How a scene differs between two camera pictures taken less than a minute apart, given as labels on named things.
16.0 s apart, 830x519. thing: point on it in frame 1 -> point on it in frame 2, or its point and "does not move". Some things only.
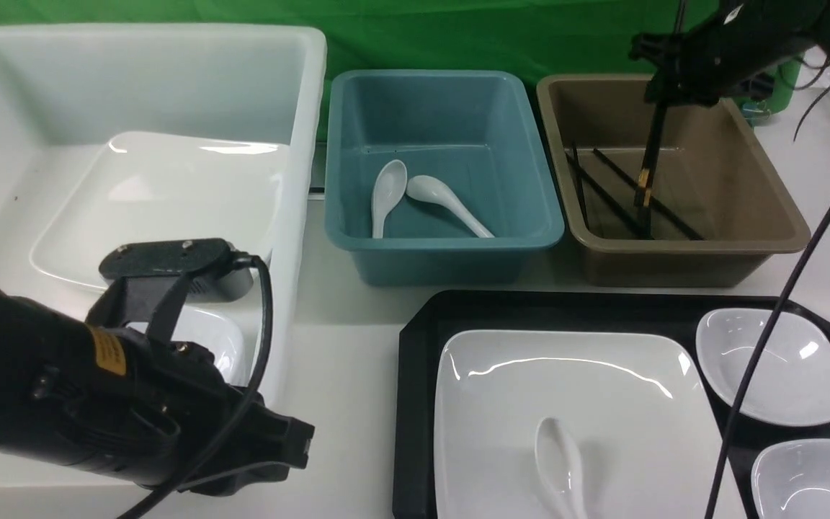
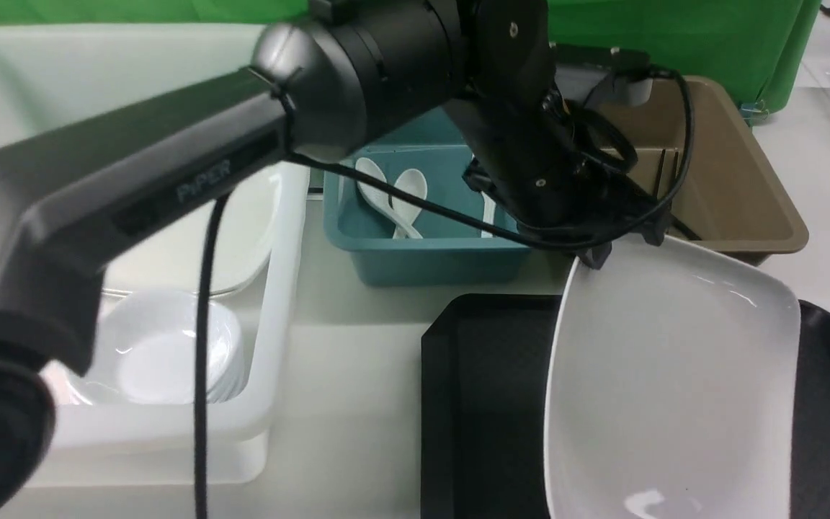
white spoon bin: [389, 187] -> [413, 181]
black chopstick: [648, 155] -> [660, 170]
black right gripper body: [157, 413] -> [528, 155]
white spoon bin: [431, 189] -> [380, 197]
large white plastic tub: [34, 107] does not move
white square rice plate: [635, 409] -> [671, 391]
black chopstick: [657, 152] -> [676, 169]
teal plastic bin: [438, 177] does not move
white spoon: [558, 468] -> [489, 210]
